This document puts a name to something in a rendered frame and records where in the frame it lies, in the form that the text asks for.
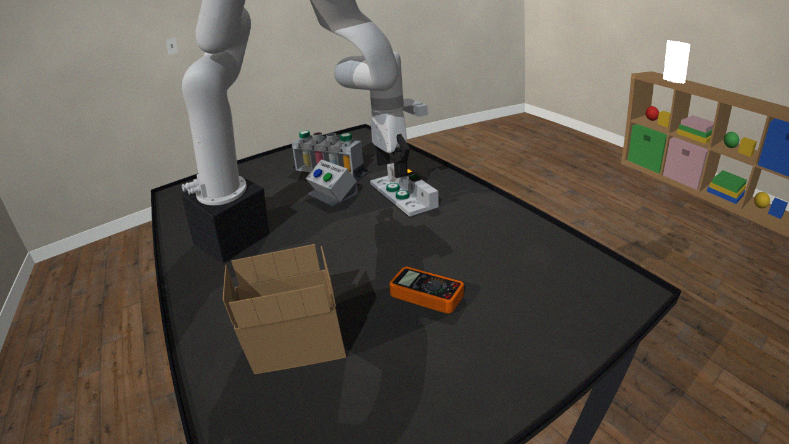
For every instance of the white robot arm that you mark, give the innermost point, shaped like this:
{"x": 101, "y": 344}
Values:
{"x": 222, "y": 32}

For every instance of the orange digital multimeter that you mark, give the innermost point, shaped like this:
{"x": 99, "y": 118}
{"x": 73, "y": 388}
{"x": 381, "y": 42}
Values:
{"x": 426, "y": 289}

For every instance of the brown cardboard box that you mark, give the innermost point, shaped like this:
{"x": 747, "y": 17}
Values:
{"x": 287, "y": 322}

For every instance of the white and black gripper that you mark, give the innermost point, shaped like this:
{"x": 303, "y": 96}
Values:
{"x": 388, "y": 132}

